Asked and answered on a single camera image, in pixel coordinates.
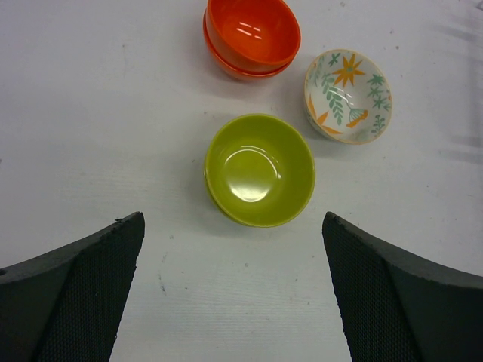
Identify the floral patterned white bowl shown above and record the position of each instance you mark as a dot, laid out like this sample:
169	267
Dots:
347	98

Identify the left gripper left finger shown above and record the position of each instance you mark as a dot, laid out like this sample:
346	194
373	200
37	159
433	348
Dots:
67	304

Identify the green bowl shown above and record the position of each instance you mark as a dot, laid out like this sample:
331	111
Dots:
214	202
260	170

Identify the orange bowl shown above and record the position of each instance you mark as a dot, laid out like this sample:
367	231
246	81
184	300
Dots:
258	36
231	70

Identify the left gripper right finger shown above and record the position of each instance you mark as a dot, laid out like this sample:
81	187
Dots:
398	306

